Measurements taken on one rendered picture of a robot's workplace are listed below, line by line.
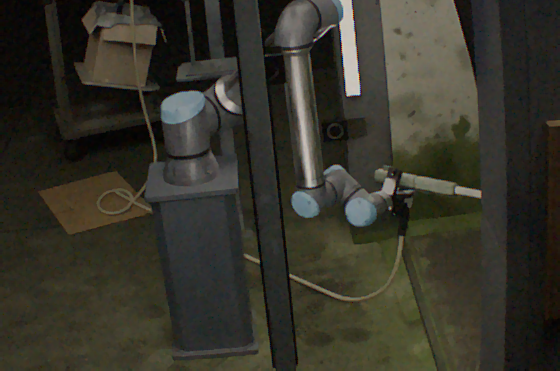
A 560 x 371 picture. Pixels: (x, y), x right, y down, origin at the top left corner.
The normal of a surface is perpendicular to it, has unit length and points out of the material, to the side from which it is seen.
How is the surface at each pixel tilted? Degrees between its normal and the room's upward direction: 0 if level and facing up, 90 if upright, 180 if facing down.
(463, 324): 0
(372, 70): 90
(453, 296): 0
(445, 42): 90
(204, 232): 90
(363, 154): 90
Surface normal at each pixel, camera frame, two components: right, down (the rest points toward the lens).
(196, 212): 0.04, 0.36
